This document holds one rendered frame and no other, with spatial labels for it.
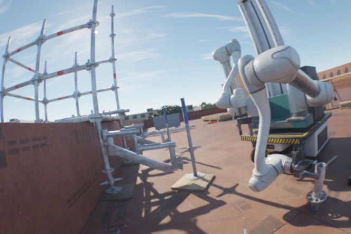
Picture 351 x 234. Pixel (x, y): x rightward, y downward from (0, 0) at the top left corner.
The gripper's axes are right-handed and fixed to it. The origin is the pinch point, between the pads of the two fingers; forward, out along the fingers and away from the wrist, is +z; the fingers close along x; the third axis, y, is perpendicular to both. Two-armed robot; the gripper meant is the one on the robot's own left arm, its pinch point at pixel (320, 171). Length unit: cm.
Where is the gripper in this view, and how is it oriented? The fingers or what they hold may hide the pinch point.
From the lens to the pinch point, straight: 87.5
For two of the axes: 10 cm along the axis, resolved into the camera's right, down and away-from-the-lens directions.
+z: 2.2, -1.2, -9.7
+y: 1.7, 9.8, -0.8
